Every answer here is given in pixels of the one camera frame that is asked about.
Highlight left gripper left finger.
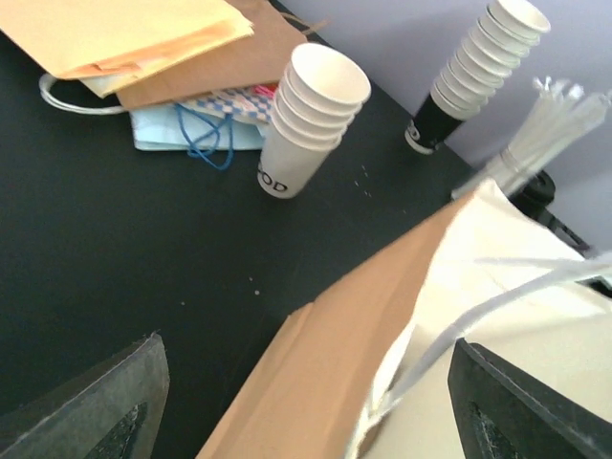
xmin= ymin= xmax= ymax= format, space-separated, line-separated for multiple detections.
xmin=1 ymin=333 xmax=170 ymax=458

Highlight orange paper bag stack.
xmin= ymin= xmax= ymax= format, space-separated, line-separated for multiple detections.
xmin=1 ymin=1 xmax=253 ymax=116

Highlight orange paper bag white handles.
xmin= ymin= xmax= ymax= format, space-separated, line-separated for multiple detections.
xmin=200 ymin=180 xmax=611 ymax=458

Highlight white paper cup stack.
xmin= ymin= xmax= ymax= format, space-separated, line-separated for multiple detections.
xmin=257 ymin=42 xmax=371 ymax=199

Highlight light blue paper bag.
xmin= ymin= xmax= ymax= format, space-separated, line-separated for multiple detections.
xmin=129 ymin=103 xmax=264 ymax=171

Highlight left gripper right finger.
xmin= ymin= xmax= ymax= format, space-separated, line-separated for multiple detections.
xmin=448 ymin=339 xmax=611 ymax=459

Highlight checkered paper bag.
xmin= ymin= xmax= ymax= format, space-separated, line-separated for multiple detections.
xmin=185 ymin=84 xmax=277 ymax=124

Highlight brown kraft paper bag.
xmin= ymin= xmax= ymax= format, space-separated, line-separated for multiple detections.
xmin=117 ymin=1 xmax=323 ymax=110

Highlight tall white cup stack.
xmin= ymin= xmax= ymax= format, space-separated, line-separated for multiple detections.
xmin=404 ymin=1 xmax=551 ymax=154

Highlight black lid stack right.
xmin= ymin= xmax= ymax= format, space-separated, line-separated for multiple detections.
xmin=510 ymin=171 xmax=556 ymax=220

